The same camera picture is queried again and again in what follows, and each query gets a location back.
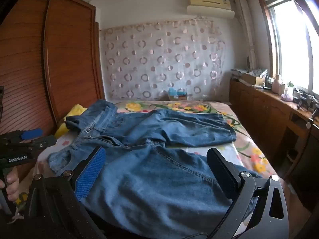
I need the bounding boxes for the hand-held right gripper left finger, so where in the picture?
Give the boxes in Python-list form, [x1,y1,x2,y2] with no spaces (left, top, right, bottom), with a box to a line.
[24,146,107,239]

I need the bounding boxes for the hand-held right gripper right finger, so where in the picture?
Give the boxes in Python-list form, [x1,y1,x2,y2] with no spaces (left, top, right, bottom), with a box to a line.
[206,148,291,239]

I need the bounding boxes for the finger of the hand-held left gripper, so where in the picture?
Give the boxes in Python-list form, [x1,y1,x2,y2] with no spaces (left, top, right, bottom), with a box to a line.
[25,135,57,152]
[15,129,43,140]

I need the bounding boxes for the blue denim pants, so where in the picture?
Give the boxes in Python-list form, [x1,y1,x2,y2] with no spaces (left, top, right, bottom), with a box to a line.
[47,99,262,234]

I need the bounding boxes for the person's left hand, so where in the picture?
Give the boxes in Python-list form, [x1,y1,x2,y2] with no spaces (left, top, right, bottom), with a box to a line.
[0,167,19,199]

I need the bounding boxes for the yellow plush toy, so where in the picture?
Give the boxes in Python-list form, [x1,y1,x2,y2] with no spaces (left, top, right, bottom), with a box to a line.
[54,105,88,138]

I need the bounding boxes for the floral fleece blanket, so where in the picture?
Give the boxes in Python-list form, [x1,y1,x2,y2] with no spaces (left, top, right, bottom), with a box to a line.
[117,100,277,180]

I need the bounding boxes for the long wooden cabinet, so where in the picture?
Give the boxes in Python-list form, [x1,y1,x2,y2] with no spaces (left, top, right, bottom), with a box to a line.
[229,78,319,205]

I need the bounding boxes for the dark trash bin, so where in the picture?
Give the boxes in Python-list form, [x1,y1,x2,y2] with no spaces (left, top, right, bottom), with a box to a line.
[286,149,301,166]

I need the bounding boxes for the wooden slatted wardrobe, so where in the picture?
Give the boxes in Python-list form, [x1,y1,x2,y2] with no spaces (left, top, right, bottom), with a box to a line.
[0,0,105,180]

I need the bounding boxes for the open cardboard box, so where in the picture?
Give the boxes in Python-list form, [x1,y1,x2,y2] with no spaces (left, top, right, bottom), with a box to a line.
[242,72,266,86]

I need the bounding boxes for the stack of papers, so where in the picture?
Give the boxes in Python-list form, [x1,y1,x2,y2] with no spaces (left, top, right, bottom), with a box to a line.
[230,68,250,80]

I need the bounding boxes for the white jug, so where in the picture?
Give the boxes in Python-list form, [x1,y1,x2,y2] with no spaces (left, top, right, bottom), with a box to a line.
[272,74,282,92]

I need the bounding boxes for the black gadget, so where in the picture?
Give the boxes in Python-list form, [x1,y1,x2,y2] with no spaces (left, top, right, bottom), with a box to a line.
[294,90,309,110]
[309,97,319,119]

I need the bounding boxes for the sheer circle-patterned curtain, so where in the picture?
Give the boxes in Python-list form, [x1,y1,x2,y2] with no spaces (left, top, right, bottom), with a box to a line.
[100,17,228,101]

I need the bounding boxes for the patterned window curtain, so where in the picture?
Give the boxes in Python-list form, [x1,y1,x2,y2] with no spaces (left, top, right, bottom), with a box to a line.
[234,0,258,71]

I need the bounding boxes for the window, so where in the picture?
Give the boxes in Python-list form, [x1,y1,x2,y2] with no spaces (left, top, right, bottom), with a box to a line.
[257,0,319,97]

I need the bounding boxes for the cream wall air conditioner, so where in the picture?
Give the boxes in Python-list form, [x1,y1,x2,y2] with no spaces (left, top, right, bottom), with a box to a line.
[187,0,235,19]

